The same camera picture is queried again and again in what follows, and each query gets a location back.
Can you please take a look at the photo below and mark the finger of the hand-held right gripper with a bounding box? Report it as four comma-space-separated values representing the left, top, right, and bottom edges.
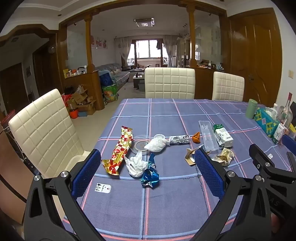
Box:
249, 144, 296, 174
282, 134, 296, 163

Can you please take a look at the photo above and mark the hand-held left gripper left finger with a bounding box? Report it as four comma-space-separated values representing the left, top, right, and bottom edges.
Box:
23, 148, 104, 241

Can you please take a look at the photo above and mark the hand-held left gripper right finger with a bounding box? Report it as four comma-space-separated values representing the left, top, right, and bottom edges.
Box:
188, 146, 272, 241

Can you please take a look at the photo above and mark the brown gold paper scrap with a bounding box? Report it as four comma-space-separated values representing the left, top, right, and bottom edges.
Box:
184, 148, 200, 167

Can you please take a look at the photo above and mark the clear long plastic tray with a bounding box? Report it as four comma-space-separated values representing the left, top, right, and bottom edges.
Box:
198, 120, 220, 151

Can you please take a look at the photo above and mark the white milk carton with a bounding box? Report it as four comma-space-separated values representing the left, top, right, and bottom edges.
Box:
212, 124, 234, 149

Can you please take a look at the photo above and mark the red gold checkered wrapper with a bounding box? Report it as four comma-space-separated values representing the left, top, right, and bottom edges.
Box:
102, 126, 134, 176

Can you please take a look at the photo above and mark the silver foil wrapper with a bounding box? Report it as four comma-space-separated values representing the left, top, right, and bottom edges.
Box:
169, 134, 191, 145

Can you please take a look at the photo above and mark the white plastic bag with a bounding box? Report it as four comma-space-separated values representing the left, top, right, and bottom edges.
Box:
124, 151, 149, 178
144, 137, 171, 153

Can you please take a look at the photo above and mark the blue foil wrapper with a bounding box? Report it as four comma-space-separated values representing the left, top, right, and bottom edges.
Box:
140, 153, 160, 189

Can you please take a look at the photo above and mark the person's right hand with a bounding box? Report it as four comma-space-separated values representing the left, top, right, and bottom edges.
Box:
271, 213, 285, 235

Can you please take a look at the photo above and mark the small white green carton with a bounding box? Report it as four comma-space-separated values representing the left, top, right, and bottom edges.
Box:
273, 123, 286, 144

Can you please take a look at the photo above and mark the white paper tag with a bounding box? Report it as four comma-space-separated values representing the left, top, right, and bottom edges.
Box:
95, 183, 112, 193

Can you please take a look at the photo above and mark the beaded tissue box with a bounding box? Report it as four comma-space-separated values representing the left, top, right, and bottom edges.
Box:
253, 107, 282, 140

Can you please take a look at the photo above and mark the green cup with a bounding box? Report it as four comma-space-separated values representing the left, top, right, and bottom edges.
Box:
245, 99, 258, 120

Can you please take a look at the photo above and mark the blue plaid tablecloth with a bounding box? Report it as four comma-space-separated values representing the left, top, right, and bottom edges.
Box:
62, 98, 296, 241

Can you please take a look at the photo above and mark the cream quilted dining chair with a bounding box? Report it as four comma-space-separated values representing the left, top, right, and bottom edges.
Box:
212, 71, 245, 102
144, 67, 196, 100
9, 89, 94, 179

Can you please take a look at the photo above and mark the pile of cardboard boxes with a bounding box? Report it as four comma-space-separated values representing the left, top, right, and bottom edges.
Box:
66, 89, 97, 115

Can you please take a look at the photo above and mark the brown refrigerator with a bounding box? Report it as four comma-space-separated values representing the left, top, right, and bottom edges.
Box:
0, 128, 31, 224

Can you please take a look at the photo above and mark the colourful woven bag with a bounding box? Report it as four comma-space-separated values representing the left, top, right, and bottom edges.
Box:
103, 84, 118, 105

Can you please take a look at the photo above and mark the wooden partition cabinet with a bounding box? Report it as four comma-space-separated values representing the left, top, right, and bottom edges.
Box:
63, 70, 105, 111

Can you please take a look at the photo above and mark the wooden door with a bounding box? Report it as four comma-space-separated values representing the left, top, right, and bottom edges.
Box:
228, 8, 283, 107

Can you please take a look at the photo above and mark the blue bag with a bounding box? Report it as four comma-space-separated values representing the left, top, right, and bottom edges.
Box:
99, 73, 113, 88

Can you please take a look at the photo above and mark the grey sofa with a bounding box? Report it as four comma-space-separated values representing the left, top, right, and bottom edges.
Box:
96, 63, 131, 92

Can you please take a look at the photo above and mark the coffee table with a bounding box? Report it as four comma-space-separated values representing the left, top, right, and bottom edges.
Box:
133, 72, 146, 89

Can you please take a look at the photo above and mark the white standing air conditioner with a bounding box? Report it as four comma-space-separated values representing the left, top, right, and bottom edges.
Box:
171, 45, 178, 68

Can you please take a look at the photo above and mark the patterned curtain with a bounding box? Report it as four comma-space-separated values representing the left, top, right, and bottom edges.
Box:
115, 37, 132, 67
163, 35, 179, 68

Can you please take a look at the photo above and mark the window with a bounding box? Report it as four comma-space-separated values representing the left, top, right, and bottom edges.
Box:
135, 39, 163, 59

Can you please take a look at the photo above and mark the ceiling lamp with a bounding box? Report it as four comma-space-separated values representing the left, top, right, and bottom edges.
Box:
133, 18, 155, 28

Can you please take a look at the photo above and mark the red wall decoration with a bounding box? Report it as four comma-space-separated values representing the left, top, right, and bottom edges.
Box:
91, 37, 108, 49

